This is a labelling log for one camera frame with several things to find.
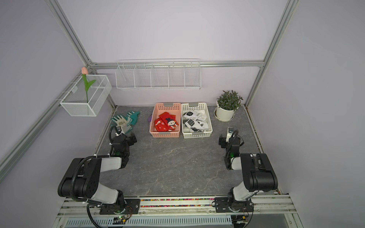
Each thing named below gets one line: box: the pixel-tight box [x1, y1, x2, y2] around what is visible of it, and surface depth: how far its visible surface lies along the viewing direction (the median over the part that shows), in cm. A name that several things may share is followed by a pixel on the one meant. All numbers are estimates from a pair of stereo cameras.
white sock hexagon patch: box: [182, 110, 204, 120], surface depth 111 cm
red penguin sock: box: [158, 111, 179, 131], surface depth 108 cm
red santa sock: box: [154, 117, 173, 133], surface depth 105 cm
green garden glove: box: [126, 111, 141, 126], surface depth 114 cm
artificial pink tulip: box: [81, 66, 97, 104], surface depth 86 cm
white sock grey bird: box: [184, 118, 210, 131], surface depth 104 cm
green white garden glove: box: [111, 114, 133, 134], surface depth 111 cm
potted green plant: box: [213, 89, 244, 123], surface depth 103 cm
